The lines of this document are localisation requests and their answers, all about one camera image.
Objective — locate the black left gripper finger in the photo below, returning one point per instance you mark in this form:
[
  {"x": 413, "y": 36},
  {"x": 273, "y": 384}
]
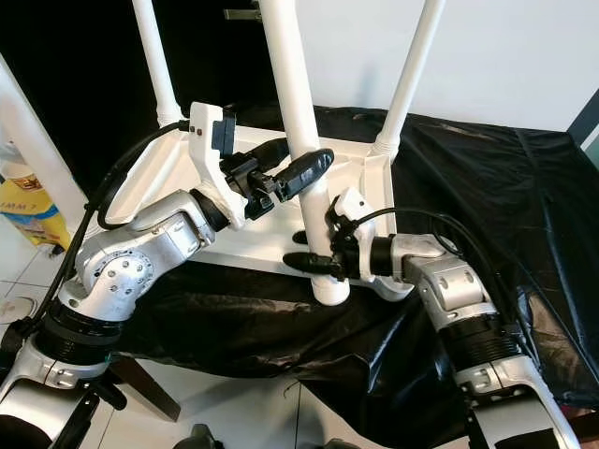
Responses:
[
  {"x": 271, "y": 154},
  {"x": 307, "y": 168}
]

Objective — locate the white plastic table top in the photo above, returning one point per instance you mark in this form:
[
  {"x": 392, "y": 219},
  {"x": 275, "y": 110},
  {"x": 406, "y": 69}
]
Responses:
[{"x": 271, "y": 253}]

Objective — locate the white plastic table leg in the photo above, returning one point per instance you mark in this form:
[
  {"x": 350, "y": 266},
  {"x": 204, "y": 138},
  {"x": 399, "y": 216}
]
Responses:
[
  {"x": 154, "y": 65},
  {"x": 412, "y": 75},
  {"x": 290, "y": 75},
  {"x": 37, "y": 150}
]

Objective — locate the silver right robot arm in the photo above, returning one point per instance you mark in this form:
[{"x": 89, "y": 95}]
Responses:
[{"x": 459, "y": 281}]

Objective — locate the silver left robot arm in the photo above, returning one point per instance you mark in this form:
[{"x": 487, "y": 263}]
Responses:
[{"x": 131, "y": 271}]

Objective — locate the black plastic table sheet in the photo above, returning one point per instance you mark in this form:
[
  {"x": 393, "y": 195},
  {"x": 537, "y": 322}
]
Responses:
[{"x": 337, "y": 355}]

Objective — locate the brown wooden table leg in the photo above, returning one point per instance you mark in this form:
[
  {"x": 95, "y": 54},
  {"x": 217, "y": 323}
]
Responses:
[{"x": 150, "y": 391}]

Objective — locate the dark grey left robot leg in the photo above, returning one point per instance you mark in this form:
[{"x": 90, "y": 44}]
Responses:
[{"x": 201, "y": 438}]

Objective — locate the black door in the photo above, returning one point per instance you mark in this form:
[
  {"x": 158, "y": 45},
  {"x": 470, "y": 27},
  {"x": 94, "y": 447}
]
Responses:
[{"x": 84, "y": 56}]

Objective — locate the yellow cardboard box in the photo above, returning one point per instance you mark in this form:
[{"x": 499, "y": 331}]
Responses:
[{"x": 17, "y": 220}]

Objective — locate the white flat floor item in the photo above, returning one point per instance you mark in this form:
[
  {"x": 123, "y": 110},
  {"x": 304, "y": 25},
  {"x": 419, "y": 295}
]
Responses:
[{"x": 17, "y": 311}]

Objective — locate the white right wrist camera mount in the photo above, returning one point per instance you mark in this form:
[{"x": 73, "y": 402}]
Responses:
[{"x": 351, "y": 206}]

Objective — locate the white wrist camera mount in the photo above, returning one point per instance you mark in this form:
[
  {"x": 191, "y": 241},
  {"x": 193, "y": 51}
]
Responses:
[
  {"x": 351, "y": 206},
  {"x": 206, "y": 154}
]

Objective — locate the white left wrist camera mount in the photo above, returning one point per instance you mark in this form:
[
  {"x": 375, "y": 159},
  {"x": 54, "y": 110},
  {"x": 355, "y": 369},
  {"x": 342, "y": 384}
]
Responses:
[{"x": 206, "y": 154}]

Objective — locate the black wall trim strip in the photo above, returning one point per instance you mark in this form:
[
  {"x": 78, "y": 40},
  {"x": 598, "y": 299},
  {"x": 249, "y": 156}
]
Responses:
[{"x": 591, "y": 136}]

